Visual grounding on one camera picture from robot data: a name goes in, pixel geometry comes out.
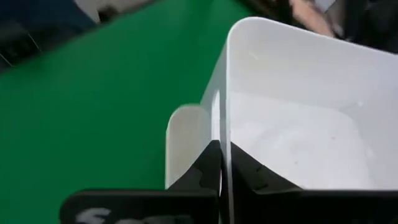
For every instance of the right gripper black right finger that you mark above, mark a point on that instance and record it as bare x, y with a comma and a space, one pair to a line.
295, 207

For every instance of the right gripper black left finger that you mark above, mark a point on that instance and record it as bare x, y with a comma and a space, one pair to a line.
140, 205

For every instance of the white plastic bin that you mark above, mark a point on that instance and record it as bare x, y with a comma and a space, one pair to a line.
295, 124
186, 140

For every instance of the green table mat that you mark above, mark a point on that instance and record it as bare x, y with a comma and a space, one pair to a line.
77, 124

